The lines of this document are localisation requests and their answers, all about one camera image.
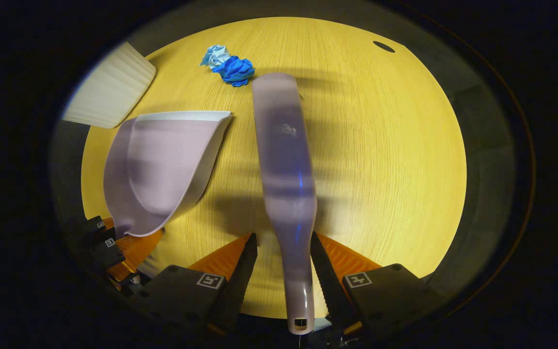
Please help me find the yellow wooden desktop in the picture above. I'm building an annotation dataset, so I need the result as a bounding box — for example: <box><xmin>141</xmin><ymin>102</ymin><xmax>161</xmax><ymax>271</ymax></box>
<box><xmin>80</xmin><ymin>17</ymin><xmax>467</xmax><ymax>319</ymax></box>

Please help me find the pale pink dustpan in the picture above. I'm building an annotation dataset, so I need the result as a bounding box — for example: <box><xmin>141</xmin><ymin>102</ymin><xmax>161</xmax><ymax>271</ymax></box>
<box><xmin>103</xmin><ymin>111</ymin><xmax>233</xmax><ymax>238</ymax></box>

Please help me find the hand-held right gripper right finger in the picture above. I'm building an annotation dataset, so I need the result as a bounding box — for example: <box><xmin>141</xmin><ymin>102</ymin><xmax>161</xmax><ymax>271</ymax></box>
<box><xmin>310</xmin><ymin>231</ymin><xmax>437</xmax><ymax>336</ymax></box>

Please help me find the white ribbed garbage bin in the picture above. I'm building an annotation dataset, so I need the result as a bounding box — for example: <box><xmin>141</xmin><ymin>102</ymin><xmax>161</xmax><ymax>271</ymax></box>
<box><xmin>62</xmin><ymin>42</ymin><xmax>156</xmax><ymax>129</ymax></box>

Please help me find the light blue paper ball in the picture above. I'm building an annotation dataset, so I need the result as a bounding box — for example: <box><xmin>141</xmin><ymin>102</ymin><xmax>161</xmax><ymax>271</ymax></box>
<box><xmin>200</xmin><ymin>45</ymin><xmax>231</xmax><ymax>68</ymax></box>

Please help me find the dark blue paper ball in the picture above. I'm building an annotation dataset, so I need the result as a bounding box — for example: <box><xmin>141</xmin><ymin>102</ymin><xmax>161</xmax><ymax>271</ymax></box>
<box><xmin>213</xmin><ymin>56</ymin><xmax>255</xmax><ymax>87</ymax></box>

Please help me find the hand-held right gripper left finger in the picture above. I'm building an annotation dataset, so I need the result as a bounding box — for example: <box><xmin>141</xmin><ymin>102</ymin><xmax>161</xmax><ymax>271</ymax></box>
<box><xmin>134</xmin><ymin>233</ymin><xmax>259</xmax><ymax>336</ymax></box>

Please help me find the pale pink small broom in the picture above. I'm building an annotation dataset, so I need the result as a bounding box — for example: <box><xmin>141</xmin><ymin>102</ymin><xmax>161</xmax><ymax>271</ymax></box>
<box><xmin>251</xmin><ymin>73</ymin><xmax>317</xmax><ymax>335</ymax></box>

